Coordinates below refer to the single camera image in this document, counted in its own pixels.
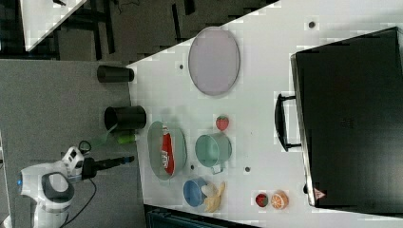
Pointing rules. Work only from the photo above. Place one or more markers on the red strawberry toy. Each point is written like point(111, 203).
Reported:
point(222, 123)

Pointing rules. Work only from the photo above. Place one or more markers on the black cylinder table leg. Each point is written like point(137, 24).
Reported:
point(115, 74)

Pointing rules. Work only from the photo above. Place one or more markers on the black toaster oven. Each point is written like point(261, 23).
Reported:
point(349, 99)

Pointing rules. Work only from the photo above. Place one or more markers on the green metal mug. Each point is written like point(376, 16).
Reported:
point(213, 151)

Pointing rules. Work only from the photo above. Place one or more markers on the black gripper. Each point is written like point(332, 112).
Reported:
point(90, 166)

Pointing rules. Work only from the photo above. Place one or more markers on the black utensil holder cup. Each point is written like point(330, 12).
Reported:
point(125, 118)

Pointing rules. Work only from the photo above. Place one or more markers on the white side table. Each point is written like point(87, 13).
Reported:
point(41, 17)

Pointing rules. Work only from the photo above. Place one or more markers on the small red fruit toy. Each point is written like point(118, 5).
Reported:
point(261, 200)

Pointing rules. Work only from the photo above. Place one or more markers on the orange slice toy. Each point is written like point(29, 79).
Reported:
point(279, 200)

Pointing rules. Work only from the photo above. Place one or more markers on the green plastic spatula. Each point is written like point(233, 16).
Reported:
point(121, 138)

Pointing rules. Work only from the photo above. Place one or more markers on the grey oval plate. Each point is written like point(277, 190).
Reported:
point(214, 61)

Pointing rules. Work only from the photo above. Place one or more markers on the blue cup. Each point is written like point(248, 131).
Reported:
point(192, 192)

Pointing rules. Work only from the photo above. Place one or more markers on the red plush ketchup bottle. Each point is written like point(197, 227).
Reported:
point(167, 152)

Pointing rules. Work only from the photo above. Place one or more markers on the green oval strainer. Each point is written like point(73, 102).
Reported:
point(155, 141)

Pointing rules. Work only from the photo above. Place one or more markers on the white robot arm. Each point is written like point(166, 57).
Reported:
point(50, 184)

